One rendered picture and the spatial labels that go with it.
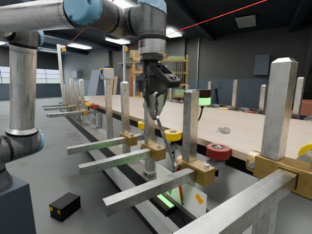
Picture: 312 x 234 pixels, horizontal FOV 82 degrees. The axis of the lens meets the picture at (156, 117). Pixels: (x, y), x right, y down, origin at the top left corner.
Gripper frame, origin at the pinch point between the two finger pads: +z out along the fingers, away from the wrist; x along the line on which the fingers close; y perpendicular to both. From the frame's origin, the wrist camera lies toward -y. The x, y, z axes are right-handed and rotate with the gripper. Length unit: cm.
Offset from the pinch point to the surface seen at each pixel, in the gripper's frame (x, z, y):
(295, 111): -115, 8, -3
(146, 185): 11.7, 15.3, -12.6
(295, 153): -35.0, 11.2, -29.8
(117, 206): 20.6, 16.7, -14.2
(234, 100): -115, 4, 42
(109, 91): -8, -6, 66
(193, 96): -6.9, -7.3, -10.4
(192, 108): -6.6, -3.7, -10.4
